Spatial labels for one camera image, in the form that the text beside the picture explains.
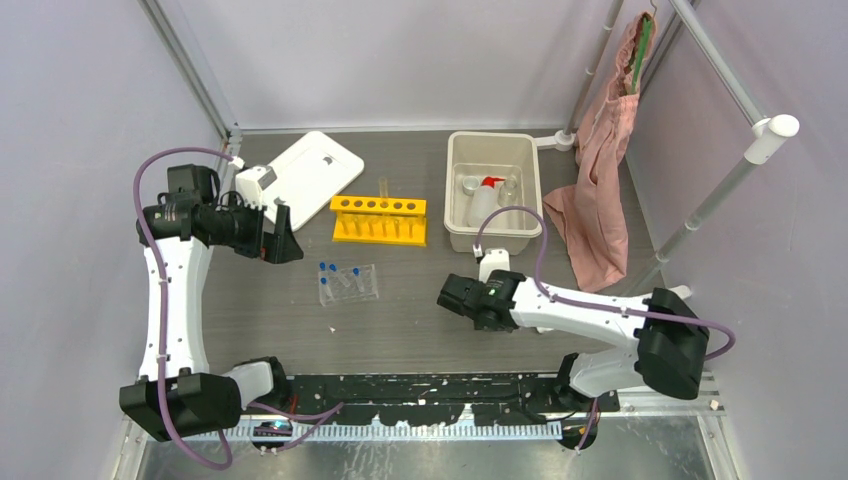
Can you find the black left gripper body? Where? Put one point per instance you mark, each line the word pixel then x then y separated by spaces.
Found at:
pixel 240 227

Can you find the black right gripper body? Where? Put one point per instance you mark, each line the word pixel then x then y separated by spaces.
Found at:
pixel 480 325

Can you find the white red wash bottle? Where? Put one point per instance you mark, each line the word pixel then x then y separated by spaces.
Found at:
pixel 483 202

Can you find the small glass beaker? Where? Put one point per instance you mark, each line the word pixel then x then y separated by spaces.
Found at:
pixel 508 194

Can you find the clear glass test tube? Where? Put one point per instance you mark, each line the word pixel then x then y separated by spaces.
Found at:
pixel 383 187

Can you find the small white cup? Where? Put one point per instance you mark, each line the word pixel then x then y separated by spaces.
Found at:
pixel 470 184

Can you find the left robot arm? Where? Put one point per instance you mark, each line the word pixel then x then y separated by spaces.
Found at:
pixel 175 393

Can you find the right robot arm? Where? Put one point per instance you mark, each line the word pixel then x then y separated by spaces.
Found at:
pixel 654 340

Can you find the yellow test tube rack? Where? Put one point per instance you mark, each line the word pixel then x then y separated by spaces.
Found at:
pixel 380 220

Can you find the clear acrylic tube tray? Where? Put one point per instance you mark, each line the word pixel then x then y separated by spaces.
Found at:
pixel 341 294

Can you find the beige plastic bin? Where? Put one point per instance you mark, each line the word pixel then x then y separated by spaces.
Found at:
pixel 498 155

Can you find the pink cloth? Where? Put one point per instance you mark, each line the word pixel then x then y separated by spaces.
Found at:
pixel 588 214

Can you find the green clothes hanger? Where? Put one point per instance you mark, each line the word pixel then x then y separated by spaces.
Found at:
pixel 646 30

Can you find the white garment rack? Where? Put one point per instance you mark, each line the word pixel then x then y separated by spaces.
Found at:
pixel 768 133

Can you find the aluminium frame rail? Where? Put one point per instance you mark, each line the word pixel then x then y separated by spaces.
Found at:
pixel 267 430

